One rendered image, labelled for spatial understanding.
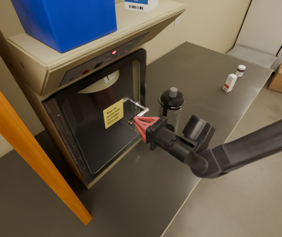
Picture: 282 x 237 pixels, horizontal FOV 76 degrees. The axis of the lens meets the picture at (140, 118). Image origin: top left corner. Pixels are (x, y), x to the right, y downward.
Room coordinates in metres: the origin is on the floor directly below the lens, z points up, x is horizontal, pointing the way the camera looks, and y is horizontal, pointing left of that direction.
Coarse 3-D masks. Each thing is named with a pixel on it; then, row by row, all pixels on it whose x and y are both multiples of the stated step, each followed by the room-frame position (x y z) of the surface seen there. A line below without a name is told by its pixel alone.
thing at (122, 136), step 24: (96, 72) 0.36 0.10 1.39; (120, 72) 0.41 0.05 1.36; (144, 72) 0.48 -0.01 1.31; (72, 96) 0.30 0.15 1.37; (96, 96) 0.34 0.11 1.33; (120, 96) 0.40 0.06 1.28; (144, 96) 0.48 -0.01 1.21; (72, 120) 0.29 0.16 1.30; (96, 120) 0.33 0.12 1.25; (120, 120) 0.39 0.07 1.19; (144, 120) 0.49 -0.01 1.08; (96, 144) 0.32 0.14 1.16; (120, 144) 0.38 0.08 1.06; (96, 168) 0.30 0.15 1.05
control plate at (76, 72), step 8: (136, 40) 0.36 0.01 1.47; (120, 48) 0.32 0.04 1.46; (128, 48) 0.37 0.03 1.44; (104, 56) 0.30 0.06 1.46; (112, 56) 0.34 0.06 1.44; (88, 64) 0.27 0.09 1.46; (96, 64) 0.31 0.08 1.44; (72, 72) 0.25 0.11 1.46; (80, 72) 0.28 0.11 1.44; (64, 80) 0.25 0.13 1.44; (72, 80) 0.29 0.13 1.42
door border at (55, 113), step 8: (48, 104) 0.26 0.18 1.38; (56, 104) 0.27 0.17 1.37; (56, 112) 0.27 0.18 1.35; (56, 120) 0.26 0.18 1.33; (64, 120) 0.27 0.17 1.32; (64, 128) 0.27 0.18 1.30; (64, 136) 0.26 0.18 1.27; (72, 136) 0.27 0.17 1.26; (64, 144) 0.26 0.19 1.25; (72, 144) 0.27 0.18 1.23; (72, 152) 0.26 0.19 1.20; (80, 160) 0.27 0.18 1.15; (88, 176) 0.27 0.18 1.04
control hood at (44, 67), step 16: (160, 0) 0.45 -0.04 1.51; (128, 16) 0.35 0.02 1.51; (144, 16) 0.35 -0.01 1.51; (160, 16) 0.36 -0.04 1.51; (176, 16) 0.42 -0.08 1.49; (112, 32) 0.28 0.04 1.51; (128, 32) 0.29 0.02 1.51; (144, 32) 0.35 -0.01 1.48; (16, 48) 0.24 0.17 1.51; (32, 48) 0.23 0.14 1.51; (48, 48) 0.23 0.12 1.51; (80, 48) 0.23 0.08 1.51; (96, 48) 0.24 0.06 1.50; (112, 48) 0.29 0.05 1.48; (32, 64) 0.22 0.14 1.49; (48, 64) 0.19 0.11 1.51; (64, 64) 0.21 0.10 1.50; (80, 64) 0.25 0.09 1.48; (32, 80) 0.24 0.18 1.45; (48, 80) 0.21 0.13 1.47
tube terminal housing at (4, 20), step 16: (0, 0) 0.28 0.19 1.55; (0, 16) 0.27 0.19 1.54; (16, 16) 0.29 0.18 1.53; (0, 32) 0.27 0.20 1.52; (16, 32) 0.28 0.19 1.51; (0, 48) 0.31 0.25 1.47; (144, 48) 0.50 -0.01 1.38; (16, 64) 0.27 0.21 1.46; (16, 80) 0.33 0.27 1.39; (32, 96) 0.28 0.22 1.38; (48, 96) 0.28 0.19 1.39; (48, 128) 0.30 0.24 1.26; (64, 160) 0.33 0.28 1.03; (80, 176) 0.27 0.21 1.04
